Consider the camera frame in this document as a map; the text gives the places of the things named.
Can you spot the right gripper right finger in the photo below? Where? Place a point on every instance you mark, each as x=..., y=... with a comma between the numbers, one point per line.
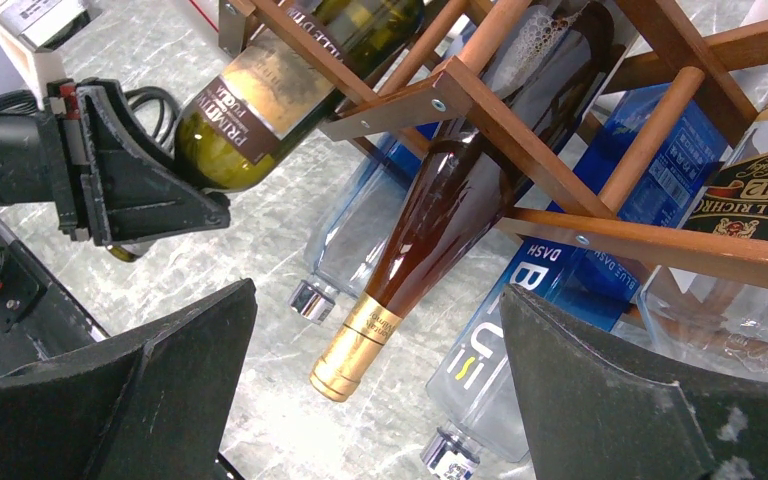
x=595, y=406

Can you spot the clear blue-label bottle right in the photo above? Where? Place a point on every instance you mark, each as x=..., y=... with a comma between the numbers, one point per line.
x=473, y=384

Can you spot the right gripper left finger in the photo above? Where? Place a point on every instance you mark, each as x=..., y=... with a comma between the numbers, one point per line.
x=149, y=403

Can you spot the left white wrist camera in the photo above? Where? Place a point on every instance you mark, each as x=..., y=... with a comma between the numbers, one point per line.
x=32, y=31

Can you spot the clear blue-label bottle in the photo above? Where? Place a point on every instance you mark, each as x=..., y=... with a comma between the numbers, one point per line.
x=345, y=247
x=473, y=384

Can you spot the brown wooden wine rack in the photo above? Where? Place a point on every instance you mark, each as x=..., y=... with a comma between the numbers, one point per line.
x=695, y=68

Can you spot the clear blue-label bottle left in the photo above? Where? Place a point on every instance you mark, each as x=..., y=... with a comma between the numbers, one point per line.
x=345, y=247

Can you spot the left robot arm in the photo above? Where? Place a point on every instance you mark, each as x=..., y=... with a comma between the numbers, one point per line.
x=39, y=317

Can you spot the small dark bottle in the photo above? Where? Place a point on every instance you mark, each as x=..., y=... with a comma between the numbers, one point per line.
x=711, y=311

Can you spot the dark green wine bottle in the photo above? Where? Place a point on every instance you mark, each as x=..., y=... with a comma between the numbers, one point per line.
x=249, y=118

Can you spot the brown bottle gold foil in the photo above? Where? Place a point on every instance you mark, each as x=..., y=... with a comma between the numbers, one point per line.
x=552, y=65

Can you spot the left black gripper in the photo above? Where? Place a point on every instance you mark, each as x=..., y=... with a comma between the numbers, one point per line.
x=129, y=194

